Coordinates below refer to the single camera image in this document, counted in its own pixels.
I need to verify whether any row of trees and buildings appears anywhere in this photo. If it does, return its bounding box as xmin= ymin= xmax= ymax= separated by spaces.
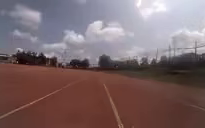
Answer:
xmin=118 ymin=51 xmax=205 ymax=71

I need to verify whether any red running track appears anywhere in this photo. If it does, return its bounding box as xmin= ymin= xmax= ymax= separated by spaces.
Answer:
xmin=0 ymin=63 xmax=205 ymax=128

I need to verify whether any clump of dark trees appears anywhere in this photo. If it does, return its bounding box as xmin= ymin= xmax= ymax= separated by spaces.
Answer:
xmin=15 ymin=49 xmax=59 ymax=67
xmin=68 ymin=58 xmax=91 ymax=69

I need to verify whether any pole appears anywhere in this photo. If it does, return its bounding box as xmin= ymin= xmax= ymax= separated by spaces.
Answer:
xmin=193 ymin=39 xmax=198 ymax=61

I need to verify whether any dark tree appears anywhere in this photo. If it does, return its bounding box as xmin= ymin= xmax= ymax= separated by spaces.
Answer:
xmin=97 ymin=53 xmax=115 ymax=70

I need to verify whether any grass strip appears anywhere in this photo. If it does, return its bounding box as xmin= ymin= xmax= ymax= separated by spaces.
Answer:
xmin=103 ymin=67 xmax=205 ymax=90

